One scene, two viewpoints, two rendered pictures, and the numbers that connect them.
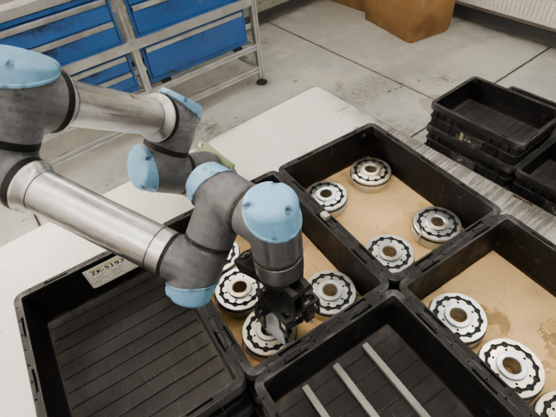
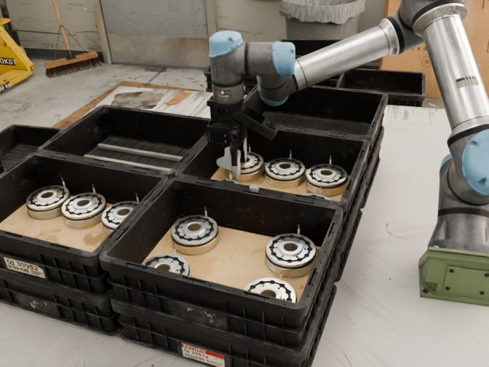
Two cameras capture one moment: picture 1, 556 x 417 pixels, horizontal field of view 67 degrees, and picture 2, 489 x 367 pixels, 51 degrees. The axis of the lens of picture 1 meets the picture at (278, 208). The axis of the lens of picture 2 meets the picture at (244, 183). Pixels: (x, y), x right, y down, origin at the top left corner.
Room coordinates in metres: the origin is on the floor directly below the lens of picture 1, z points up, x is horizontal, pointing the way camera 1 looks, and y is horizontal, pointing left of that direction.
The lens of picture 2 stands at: (1.28, -0.70, 1.55)
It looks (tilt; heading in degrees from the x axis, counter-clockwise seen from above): 33 degrees down; 141
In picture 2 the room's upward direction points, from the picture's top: 3 degrees counter-clockwise
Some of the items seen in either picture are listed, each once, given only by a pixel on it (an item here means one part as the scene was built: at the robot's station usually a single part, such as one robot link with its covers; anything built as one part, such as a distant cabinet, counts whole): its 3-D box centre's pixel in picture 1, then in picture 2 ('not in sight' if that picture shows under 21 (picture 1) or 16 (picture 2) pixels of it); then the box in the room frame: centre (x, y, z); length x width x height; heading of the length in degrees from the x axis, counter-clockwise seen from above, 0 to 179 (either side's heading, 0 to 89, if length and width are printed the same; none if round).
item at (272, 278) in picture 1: (280, 259); (228, 91); (0.38, 0.01, 1.07); 0.08 x 0.08 x 0.05
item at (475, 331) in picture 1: (457, 316); (124, 214); (0.36, -0.30, 0.86); 0.10 x 0.10 x 0.01
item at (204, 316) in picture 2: (378, 207); (228, 255); (0.64, -0.23, 0.87); 0.40 x 0.30 x 0.11; 27
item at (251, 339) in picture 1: (269, 330); (244, 162); (0.38, 0.04, 0.86); 0.10 x 0.10 x 0.01
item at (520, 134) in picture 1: (481, 151); not in sight; (1.34, -0.90, 0.37); 0.40 x 0.30 x 0.45; 33
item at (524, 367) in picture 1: (511, 366); (83, 203); (0.25, -0.35, 0.86); 0.05 x 0.05 x 0.01
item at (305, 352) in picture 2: not in sight; (231, 294); (0.64, -0.23, 0.76); 0.40 x 0.30 x 0.12; 27
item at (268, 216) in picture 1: (272, 225); (227, 58); (0.38, 0.01, 1.15); 0.09 x 0.08 x 0.11; 42
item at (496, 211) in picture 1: (380, 191); (226, 236); (0.64, -0.23, 0.92); 0.40 x 0.30 x 0.02; 27
